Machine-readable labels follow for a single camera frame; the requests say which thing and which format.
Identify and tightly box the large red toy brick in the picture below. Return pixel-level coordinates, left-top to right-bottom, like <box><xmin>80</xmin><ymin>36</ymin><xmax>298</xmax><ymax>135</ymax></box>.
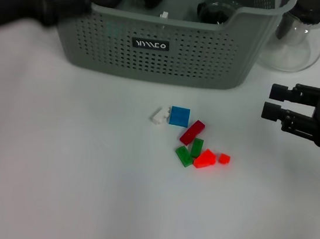
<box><xmin>191</xmin><ymin>147</ymin><xmax>218</xmax><ymax>171</ymax></box>

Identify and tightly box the glass carafe with black lid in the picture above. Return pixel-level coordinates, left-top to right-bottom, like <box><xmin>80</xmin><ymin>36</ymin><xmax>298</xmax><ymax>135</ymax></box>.
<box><xmin>255</xmin><ymin>0</ymin><xmax>320</xmax><ymax>77</ymax></box>

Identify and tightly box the green toy brick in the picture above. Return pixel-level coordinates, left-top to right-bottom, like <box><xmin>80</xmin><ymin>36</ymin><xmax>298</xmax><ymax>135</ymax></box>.
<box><xmin>189</xmin><ymin>137</ymin><xmax>205</xmax><ymax>160</ymax></box>
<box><xmin>173</xmin><ymin>145</ymin><xmax>195</xmax><ymax>168</ymax></box>

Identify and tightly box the dark red long toy brick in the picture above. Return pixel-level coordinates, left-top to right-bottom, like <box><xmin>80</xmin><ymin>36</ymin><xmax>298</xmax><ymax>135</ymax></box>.
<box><xmin>178</xmin><ymin>118</ymin><xmax>207</xmax><ymax>148</ymax></box>

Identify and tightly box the grey-green perforated storage bin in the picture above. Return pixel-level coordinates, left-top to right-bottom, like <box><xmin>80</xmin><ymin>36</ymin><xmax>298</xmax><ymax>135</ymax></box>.
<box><xmin>50</xmin><ymin>0</ymin><xmax>297</xmax><ymax>101</ymax></box>

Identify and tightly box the small red toy brick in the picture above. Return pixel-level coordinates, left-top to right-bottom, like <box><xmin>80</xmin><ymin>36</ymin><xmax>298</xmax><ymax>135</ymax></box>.
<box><xmin>217</xmin><ymin>153</ymin><xmax>231</xmax><ymax>166</ymax></box>

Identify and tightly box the blue square toy plate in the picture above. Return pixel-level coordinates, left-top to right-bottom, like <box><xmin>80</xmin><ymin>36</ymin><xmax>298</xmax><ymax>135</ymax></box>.
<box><xmin>168</xmin><ymin>105</ymin><xmax>191</xmax><ymax>127</ymax></box>

